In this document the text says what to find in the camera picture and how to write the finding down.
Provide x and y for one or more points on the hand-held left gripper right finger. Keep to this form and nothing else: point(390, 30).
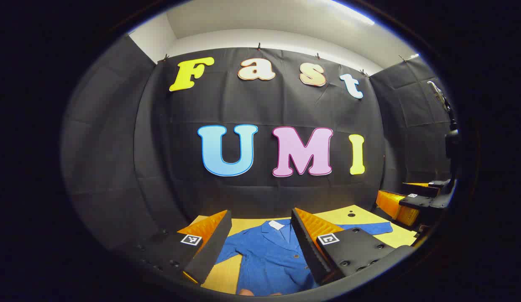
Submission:
point(310, 247)

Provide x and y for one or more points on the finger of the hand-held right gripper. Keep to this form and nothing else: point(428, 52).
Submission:
point(415, 201)
point(424, 189)

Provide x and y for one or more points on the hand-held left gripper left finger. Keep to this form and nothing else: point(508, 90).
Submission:
point(210, 251)

